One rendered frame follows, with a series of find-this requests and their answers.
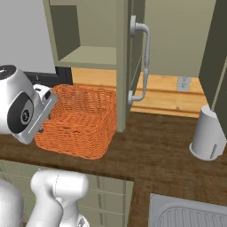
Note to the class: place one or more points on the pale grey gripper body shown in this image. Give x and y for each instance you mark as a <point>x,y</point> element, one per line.
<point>44,113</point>

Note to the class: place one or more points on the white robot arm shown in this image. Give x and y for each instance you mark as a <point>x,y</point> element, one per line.
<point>17,97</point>

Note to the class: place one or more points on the orange wicker basket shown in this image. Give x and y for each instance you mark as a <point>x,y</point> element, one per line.
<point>79,124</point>

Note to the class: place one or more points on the olive green cabinet door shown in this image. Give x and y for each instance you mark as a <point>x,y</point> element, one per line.
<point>122,65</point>

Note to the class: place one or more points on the pale green base cabinet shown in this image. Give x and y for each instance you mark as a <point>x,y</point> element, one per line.
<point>109,195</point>

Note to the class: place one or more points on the dark olive cabinet door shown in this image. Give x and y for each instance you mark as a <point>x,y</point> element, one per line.
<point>214,59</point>

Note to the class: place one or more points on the black appliance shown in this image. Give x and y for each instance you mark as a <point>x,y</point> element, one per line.
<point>50,77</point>

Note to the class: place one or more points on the light grey flat panel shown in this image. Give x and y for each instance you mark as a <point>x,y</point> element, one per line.
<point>23,32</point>

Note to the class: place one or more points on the white cylindrical appliance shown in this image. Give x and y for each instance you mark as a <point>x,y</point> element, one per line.
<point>208,136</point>

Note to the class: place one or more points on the grey metal sink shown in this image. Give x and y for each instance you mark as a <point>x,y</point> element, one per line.
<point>189,212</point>

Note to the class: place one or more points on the olive green wall cabinet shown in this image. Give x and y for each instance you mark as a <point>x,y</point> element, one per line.
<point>88,56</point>

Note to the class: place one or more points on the grey wall socket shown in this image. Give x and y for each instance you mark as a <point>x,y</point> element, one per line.
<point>183,83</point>

